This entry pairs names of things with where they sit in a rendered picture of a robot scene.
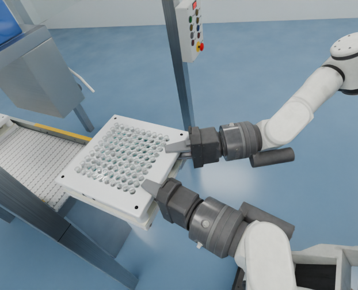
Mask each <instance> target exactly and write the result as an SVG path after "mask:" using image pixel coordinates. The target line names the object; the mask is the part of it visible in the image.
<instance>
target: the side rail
mask: <svg viewBox="0 0 358 290"><path fill-rule="evenodd" d="M9 117H10V120H11V121H12V122H13V123H16V124H17V125H20V126H23V127H27V128H30V129H34V130H37V131H40V132H44V133H47V132H48V134H50V135H54V136H58V137H61V138H65V139H68V140H72V141H75V142H78V143H82V144H84V142H85V143H86V145H87V144H88V143H89V141H87V140H83V139H79V138H75V137H72V136H68V135H65V134H62V133H58V132H54V131H50V130H47V129H44V128H40V127H35V126H34V125H35V123H33V122H30V121H26V120H22V119H18V118H15V117H11V116H9Z"/></svg>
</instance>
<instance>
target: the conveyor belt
mask: <svg viewBox="0 0 358 290"><path fill-rule="evenodd" d="M84 147H85V145H83V144H79V143H76V142H72V141H69V140H65V139H61V138H58V137H55V136H51V135H47V134H45V133H41V132H37V131H34V130H31V129H27V128H24V127H20V126H18V128H17V129H16V130H15V131H13V132H12V133H11V134H10V135H9V136H7V137H6V138H5V139H4V140H3V141H1V142H0V166H1V167H2V168H3V169H5V170H6V171H7V172H8V173H9V174H11V175H12V176H13V177H14V178H15V179H17V180H18V181H19V182H20V183H22V184H23V185H24V186H25V187H26V188H28V189H29V190H30V191H31V192H32V193H34V194H35V195H36V196H37V197H38V198H40V199H41V200H43V201H45V202H46V203H47V204H49V205H50V207H52V208H53V209H55V211H56V212H58V210H60V208H61V207H62V206H63V204H64V203H65V202H66V201H67V199H68V198H69V197H70V196H69V195H68V194H67V193H66V192H65V191H64V190H65V187H64V186H61V185H59V184H57V183H56V182H55V179H56V178H57V177H58V175H59V174H60V173H61V172H62V171H63V170H64V169H65V168H66V167H67V166H68V165H69V164H70V162H71V161H72V160H73V159H74V158H75V157H76V156H77V155H78V154H79V153H80V152H81V151H82V149H83V148H84Z"/></svg>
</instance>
